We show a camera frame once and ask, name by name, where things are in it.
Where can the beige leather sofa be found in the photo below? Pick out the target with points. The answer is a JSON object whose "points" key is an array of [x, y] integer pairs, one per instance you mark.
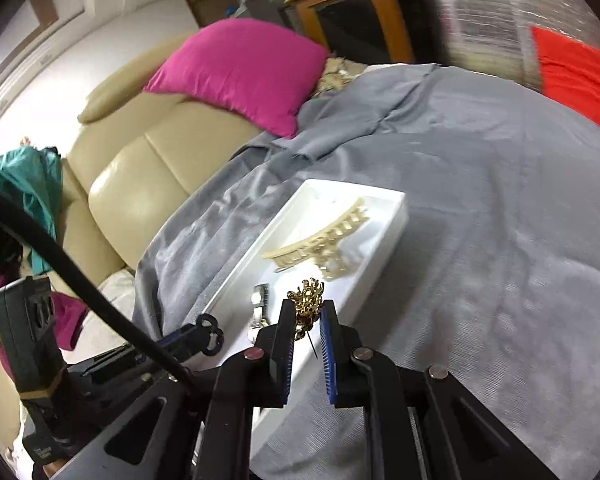
{"points": [[140, 185]]}

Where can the wooden glass-door cabinet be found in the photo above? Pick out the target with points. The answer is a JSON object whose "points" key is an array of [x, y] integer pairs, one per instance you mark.
{"points": [[395, 20]]}

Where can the red pillow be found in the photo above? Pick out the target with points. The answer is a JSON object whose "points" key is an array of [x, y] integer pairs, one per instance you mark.
{"points": [[580, 75]]}

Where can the cream hair claw clip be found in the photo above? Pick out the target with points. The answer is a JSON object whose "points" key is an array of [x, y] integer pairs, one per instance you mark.
{"points": [[305, 250]]}

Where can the gold wristwatch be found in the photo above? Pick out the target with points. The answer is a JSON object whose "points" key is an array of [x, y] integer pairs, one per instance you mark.
{"points": [[260, 296]]}

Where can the gold brooch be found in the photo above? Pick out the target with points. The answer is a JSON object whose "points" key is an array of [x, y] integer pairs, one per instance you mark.
{"points": [[305, 297]]}

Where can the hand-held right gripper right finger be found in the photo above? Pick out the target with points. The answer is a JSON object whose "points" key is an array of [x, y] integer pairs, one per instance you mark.
{"points": [[327, 355]]}

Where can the white rectangular tray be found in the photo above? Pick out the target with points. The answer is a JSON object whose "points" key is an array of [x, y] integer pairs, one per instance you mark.
{"points": [[305, 210]]}

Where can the beige patterned cloth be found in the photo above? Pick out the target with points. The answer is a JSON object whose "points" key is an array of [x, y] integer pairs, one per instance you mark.
{"points": [[337, 77]]}

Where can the white cloth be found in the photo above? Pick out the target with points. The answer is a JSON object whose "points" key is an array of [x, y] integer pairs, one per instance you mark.
{"points": [[120, 292]]}

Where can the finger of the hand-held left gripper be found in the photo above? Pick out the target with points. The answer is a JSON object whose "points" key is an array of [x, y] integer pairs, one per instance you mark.
{"points": [[180, 338]]}

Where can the grey blanket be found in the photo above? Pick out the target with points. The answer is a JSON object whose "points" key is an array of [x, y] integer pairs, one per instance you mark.
{"points": [[480, 210]]}

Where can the teal cloth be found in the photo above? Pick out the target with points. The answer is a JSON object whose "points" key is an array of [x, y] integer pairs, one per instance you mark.
{"points": [[25, 180]]}

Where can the pink pillow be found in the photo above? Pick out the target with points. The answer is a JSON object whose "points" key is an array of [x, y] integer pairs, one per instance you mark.
{"points": [[240, 70]]}

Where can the magenta cloth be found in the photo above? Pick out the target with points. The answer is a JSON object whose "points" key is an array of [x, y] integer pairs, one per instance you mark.
{"points": [[67, 315]]}

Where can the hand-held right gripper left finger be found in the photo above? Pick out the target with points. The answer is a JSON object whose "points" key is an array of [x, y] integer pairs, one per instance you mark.
{"points": [[287, 355]]}

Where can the grey filing cabinet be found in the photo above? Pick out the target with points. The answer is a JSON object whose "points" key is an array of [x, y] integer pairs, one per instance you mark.
{"points": [[260, 10]]}

